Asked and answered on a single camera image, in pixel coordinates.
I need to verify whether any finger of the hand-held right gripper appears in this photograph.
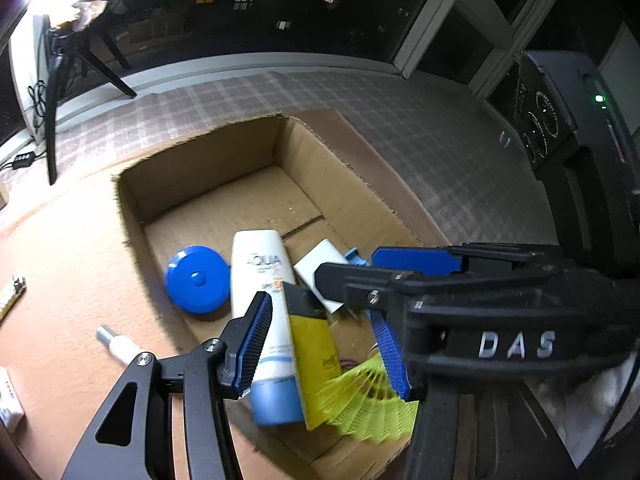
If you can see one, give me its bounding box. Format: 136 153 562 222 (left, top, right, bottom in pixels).
314 261 501 320
372 242 566 277

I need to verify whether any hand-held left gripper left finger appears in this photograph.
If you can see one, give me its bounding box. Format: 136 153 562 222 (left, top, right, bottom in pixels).
62 291 275 480

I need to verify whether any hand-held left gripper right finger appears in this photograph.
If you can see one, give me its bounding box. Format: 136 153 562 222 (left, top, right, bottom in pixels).
369 310 576 480

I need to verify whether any white power adapter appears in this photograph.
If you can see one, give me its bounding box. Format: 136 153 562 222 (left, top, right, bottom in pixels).
292 239 358 318

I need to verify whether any yellow and black packet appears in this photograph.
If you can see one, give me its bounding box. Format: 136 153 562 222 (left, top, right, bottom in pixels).
282 282 346 432

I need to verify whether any white sunscreen tube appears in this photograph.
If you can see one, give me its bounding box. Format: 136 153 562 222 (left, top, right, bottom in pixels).
229 230 307 427

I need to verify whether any blue round case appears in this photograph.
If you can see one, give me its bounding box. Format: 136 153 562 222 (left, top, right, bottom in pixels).
165 245 232 317

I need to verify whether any white tube with cap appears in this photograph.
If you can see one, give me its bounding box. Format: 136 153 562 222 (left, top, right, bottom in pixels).
96 325 143 367

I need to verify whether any cardboard box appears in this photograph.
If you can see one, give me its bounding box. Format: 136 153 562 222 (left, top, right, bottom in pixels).
111 109 451 480

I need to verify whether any patterned blister strip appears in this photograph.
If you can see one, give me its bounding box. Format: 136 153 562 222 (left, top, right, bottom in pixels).
0 274 27 328

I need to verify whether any patterned tissue pack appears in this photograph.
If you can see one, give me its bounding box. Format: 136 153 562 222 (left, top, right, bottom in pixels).
0 366 26 433

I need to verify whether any person's right hand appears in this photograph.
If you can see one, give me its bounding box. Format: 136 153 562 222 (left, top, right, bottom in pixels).
530 355 640 468

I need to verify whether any plaid mat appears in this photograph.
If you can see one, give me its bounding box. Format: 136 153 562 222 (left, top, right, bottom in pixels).
0 70 556 261

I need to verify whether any black tripod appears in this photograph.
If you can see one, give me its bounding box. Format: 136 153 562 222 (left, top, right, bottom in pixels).
45 0 138 186

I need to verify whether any white panel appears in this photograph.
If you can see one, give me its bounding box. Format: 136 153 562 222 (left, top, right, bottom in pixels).
10 10 61 143

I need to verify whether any white window frame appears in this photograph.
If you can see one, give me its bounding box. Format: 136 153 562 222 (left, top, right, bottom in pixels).
392 0 556 101

